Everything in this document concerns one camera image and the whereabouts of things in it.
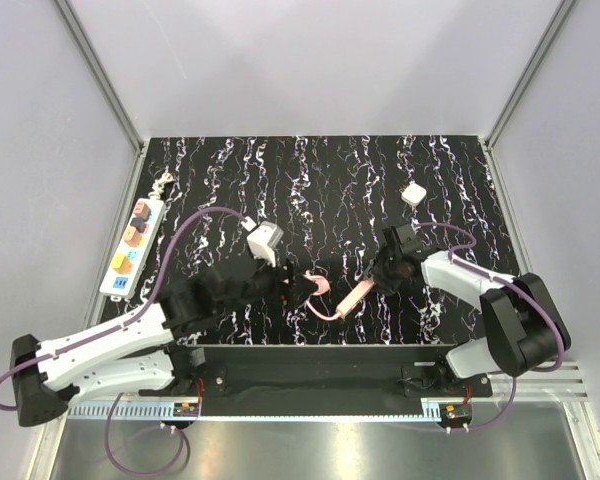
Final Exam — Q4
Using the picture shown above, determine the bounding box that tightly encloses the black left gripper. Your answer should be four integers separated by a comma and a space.
217, 249, 317, 319

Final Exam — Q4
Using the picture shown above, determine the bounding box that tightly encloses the pink power strip cable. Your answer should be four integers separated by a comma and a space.
302, 272, 344, 322

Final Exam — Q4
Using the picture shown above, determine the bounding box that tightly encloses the white square plug adapter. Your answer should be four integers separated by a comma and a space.
401, 183, 427, 207

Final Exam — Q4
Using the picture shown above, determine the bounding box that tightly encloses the white power strip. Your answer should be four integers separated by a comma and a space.
99, 198, 165, 299

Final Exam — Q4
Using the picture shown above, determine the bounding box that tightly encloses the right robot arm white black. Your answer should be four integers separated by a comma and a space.
367, 241, 570, 397

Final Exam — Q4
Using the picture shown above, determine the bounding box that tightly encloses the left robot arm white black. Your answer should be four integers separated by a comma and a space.
10, 257, 324, 427

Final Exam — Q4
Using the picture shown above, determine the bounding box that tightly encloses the pink plug on strip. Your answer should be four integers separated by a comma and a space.
133, 201, 150, 218

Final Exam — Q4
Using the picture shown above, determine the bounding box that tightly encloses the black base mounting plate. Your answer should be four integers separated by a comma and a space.
138, 344, 494, 419

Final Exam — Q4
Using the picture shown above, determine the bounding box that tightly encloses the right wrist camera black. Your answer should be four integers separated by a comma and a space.
382, 224, 423, 257

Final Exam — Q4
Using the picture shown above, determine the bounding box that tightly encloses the white coiled power strip cable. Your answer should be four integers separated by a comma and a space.
150, 171, 177, 199

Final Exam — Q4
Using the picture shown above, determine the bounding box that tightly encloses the left aluminium frame post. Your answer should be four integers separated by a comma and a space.
52, 0, 145, 154

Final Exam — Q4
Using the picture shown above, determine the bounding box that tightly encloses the aluminium frame post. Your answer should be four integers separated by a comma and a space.
52, 0, 145, 154
484, 0, 579, 150

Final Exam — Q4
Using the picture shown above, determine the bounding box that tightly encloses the right aluminium frame post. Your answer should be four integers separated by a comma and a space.
484, 0, 579, 150

